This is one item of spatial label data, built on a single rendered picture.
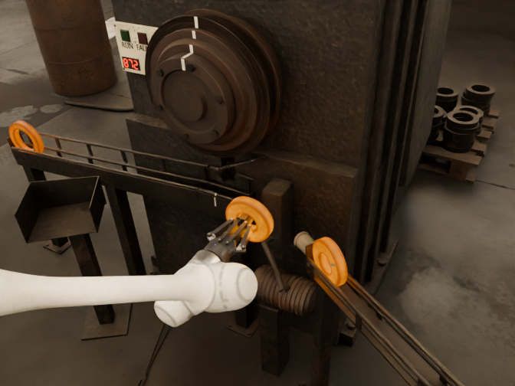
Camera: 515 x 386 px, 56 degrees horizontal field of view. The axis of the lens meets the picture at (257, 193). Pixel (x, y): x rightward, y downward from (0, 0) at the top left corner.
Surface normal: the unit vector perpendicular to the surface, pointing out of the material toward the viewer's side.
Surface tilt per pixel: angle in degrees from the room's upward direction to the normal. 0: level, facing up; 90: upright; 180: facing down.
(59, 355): 0
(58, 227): 5
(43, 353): 0
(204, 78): 90
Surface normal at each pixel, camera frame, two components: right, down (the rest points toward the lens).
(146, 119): -0.04, -0.80
